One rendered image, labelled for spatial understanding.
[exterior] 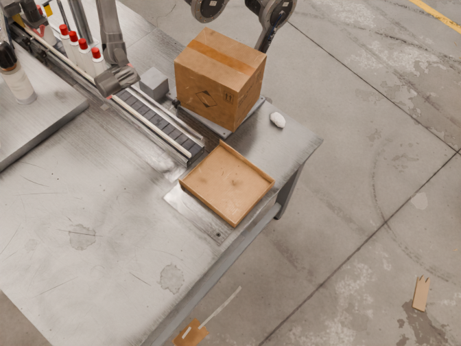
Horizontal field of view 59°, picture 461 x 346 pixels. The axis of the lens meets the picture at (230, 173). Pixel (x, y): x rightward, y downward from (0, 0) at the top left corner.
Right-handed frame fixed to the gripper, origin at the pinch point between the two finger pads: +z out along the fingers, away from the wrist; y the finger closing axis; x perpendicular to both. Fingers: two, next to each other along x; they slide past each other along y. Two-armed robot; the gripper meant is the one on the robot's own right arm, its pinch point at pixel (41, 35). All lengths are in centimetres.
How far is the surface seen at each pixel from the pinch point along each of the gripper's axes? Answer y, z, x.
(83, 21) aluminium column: 0.0, 5.4, 21.4
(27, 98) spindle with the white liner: 15.1, 10.5, -22.9
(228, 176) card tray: 101, 20, 10
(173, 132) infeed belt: 71, 15, 8
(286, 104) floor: 65, 102, 124
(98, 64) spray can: 32.0, -0.7, 5.1
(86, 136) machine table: 42.3, 19.3, -16.3
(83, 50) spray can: 23.2, -2.8, 5.0
